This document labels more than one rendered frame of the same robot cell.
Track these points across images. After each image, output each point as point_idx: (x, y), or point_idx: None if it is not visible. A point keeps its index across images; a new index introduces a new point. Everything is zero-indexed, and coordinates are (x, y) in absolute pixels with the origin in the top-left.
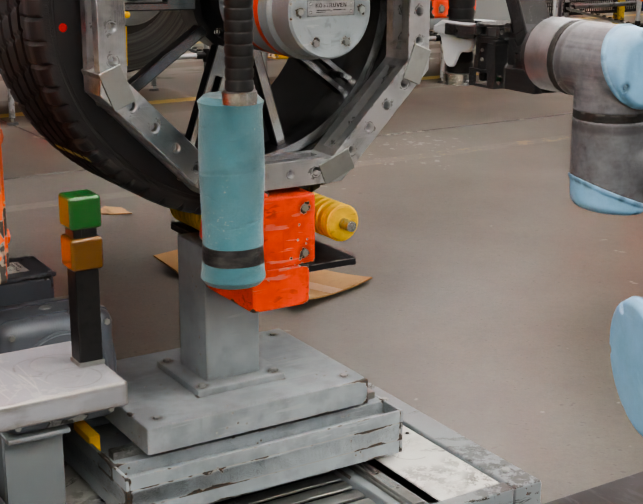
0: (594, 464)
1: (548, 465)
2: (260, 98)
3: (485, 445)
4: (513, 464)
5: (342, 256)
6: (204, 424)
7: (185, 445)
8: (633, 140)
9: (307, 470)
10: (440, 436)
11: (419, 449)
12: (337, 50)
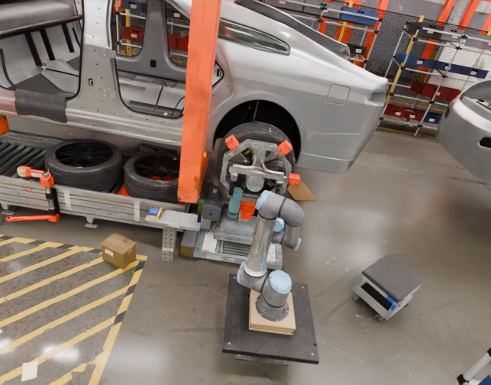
0: (304, 265)
1: (296, 260)
2: (240, 192)
3: (291, 250)
4: (290, 257)
5: None
6: (230, 229)
7: (227, 231)
8: (273, 234)
9: (247, 243)
10: (277, 247)
11: (271, 247)
12: (254, 190)
